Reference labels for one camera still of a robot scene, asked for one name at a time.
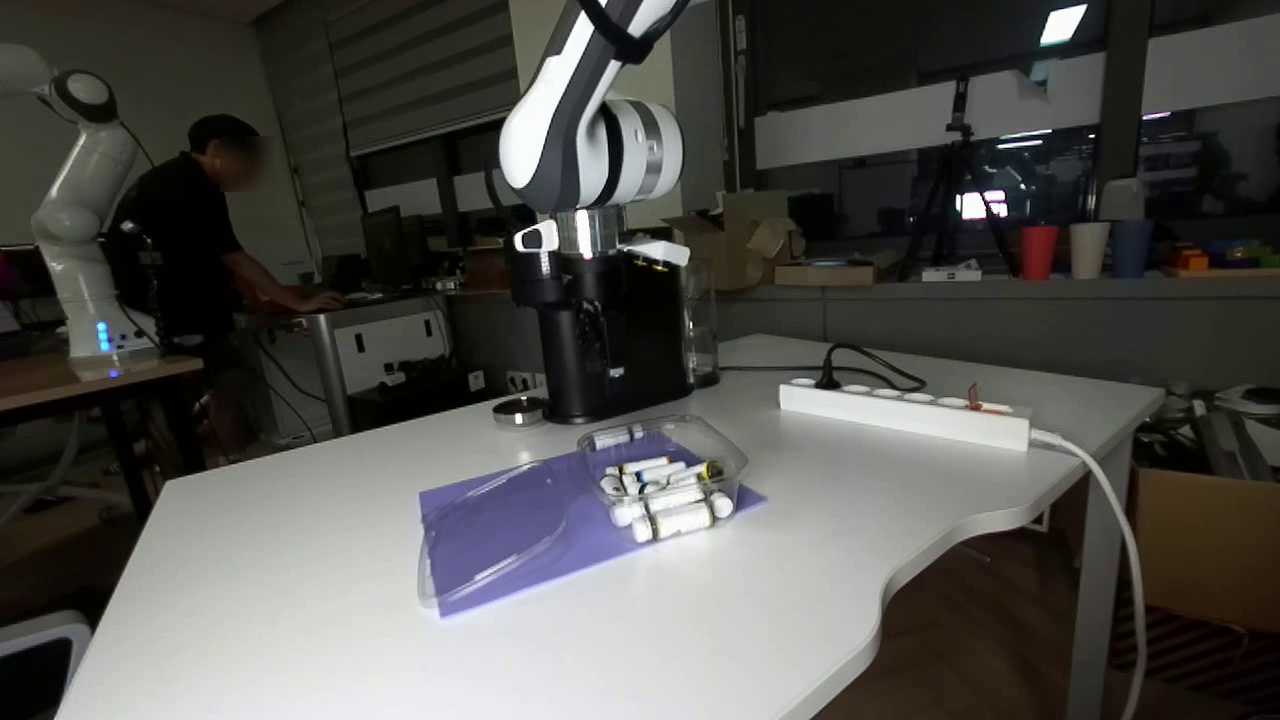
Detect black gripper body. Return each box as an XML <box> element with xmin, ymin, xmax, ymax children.
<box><xmin>509</xmin><ymin>218</ymin><xmax>604</xmax><ymax>319</ymax></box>

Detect small white bottle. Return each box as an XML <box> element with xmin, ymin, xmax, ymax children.
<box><xmin>599</xmin><ymin>452</ymin><xmax>687</xmax><ymax>488</ymax></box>
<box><xmin>604</xmin><ymin>482</ymin><xmax>706</xmax><ymax>528</ymax></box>
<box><xmin>627</xmin><ymin>493</ymin><xmax>740</xmax><ymax>544</ymax></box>

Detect small round metal lid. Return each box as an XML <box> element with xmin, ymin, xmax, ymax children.
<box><xmin>487</xmin><ymin>395</ymin><xmax>553</xmax><ymax>427</ymax></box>

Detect small white batteries bundle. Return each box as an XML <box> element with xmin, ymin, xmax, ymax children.
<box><xmin>573</xmin><ymin>411</ymin><xmax>750</xmax><ymax>547</ymax></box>

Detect white cabinet unit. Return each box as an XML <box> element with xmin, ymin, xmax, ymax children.
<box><xmin>250</xmin><ymin>291</ymin><xmax>465</xmax><ymax>444</ymax></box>

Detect open cardboard box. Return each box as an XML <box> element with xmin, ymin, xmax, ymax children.
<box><xmin>678</xmin><ymin>188</ymin><xmax>809</xmax><ymax>296</ymax></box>

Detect window blinds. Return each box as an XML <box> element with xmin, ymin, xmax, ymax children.
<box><xmin>250</xmin><ymin>0</ymin><xmax>525</xmax><ymax>162</ymax></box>

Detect white power strip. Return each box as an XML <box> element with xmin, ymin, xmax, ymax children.
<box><xmin>777</xmin><ymin>371</ymin><xmax>1036</xmax><ymax>452</ymax></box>

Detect person in black shirt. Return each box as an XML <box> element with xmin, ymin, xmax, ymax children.
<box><xmin>106</xmin><ymin>112</ymin><xmax>345</xmax><ymax>465</ymax></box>

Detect red cup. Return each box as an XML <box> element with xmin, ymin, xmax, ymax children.
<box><xmin>1014</xmin><ymin>222</ymin><xmax>1065</xmax><ymax>284</ymax></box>

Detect wooden side table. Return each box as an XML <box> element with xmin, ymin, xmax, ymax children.
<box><xmin>0</xmin><ymin>349</ymin><xmax>208</xmax><ymax>538</ymax></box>

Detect white cup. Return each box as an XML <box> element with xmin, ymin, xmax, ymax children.
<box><xmin>1065</xmin><ymin>218</ymin><xmax>1113</xmax><ymax>284</ymax></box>

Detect blue cup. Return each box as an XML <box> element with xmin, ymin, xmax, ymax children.
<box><xmin>1113</xmin><ymin>218</ymin><xmax>1157</xmax><ymax>281</ymax></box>

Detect ceiling light panel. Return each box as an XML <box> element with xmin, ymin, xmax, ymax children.
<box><xmin>1036</xmin><ymin>0</ymin><xmax>1097</xmax><ymax>52</ymax></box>

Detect large brown cardboard box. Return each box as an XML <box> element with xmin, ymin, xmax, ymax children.
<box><xmin>1132</xmin><ymin>465</ymin><xmax>1280</xmax><ymax>635</ymax></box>

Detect black power cable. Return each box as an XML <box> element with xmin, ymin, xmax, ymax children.
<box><xmin>812</xmin><ymin>339</ymin><xmax>930</xmax><ymax>395</ymax></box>

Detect black camera tripod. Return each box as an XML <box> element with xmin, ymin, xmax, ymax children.
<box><xmin>900</xmin><ymin>74</ymin><xmax>1014</xmax><ymax>284</ymax></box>

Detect white power strip cable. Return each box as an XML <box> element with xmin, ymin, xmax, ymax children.
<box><xmin>1022</xmin><ymin>423</ymin><xmax>1151</xmax><ymax>720</ymax></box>

